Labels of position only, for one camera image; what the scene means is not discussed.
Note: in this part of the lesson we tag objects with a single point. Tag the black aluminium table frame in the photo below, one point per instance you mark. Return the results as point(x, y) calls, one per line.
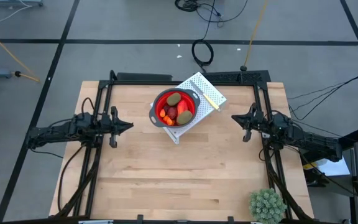
point(135, 83)

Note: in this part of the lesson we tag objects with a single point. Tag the white sheet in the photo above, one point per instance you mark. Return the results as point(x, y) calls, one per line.
point(334, 168)

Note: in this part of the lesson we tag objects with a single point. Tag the pale green potted plant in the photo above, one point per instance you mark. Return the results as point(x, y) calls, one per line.
point(267, 206)

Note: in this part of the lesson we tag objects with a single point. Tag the silver mounting plate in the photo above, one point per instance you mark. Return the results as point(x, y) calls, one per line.
point(265, 135)

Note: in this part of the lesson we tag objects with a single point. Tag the white perforated metal shelf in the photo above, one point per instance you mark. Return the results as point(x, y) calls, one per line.
point(207, 90)

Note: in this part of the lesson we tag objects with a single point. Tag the black perforated panel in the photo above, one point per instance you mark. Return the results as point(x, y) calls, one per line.
point(238, 76)

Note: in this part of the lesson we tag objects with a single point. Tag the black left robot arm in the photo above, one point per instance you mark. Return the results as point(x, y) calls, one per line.
point(61, 130)

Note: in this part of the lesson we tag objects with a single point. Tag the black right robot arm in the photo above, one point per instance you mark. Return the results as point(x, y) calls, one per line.
point(309, 141)

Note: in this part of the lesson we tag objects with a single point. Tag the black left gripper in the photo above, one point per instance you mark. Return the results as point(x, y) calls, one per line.
point(112, 126)

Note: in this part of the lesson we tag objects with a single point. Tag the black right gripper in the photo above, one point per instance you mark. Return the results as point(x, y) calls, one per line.
point(253, 123)

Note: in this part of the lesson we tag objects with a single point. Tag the red collapsible bowl grey rim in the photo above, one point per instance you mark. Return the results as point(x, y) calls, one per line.
point(155, 107)

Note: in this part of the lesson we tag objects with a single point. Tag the brown kiwi fruit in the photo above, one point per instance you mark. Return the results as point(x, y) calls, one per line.
point(184, 117)
point(173, 99)

